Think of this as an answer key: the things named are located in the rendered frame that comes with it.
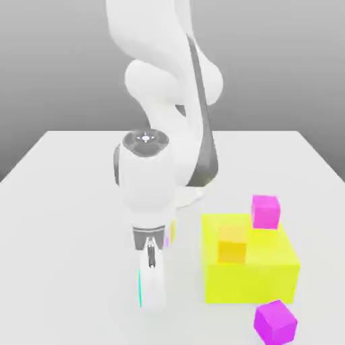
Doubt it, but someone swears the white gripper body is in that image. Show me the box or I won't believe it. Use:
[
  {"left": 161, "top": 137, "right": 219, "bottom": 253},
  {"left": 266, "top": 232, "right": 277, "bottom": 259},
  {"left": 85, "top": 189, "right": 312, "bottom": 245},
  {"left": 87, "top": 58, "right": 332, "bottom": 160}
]
[{"left": 139, "top": 248, "right": 166, "bottom": 311}]

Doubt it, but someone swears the large yellow box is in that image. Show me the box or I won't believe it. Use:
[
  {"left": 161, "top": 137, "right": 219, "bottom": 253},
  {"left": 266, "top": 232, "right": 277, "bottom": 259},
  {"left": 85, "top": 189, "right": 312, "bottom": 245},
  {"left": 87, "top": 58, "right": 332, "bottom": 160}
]
[{"left": 201, "top": 213, "right": 302, "bottom": 305}]

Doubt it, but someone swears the small orange cube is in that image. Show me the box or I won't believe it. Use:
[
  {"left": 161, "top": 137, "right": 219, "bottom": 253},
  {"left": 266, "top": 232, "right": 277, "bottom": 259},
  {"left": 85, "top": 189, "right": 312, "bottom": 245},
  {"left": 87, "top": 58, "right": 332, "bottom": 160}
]
[{"left": 217, "top": 225, "right": 248, "bottom": 264}]

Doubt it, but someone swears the small magenta cube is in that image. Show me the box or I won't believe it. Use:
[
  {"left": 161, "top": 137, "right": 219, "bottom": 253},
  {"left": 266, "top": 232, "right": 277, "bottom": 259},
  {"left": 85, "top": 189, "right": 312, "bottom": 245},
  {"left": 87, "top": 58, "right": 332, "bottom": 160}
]
[
  {"left": 251, "top": 194, "right": 282, "bottom": 230},
  {"left": 253, "top": 299, "right": 299, "bottom": 345}
]

